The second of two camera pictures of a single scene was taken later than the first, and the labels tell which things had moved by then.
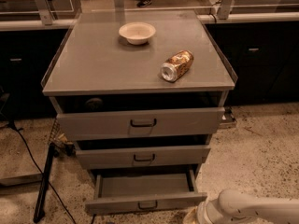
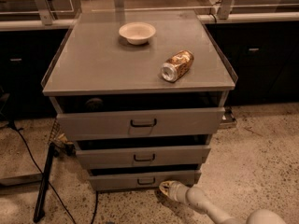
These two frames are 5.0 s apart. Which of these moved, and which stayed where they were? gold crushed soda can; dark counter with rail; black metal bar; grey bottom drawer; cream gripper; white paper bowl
Moved: grey bottom drawer; cream gripper
Stayed: dark counter with rail; gold crushed soda can; white paper bowl; black metal bar
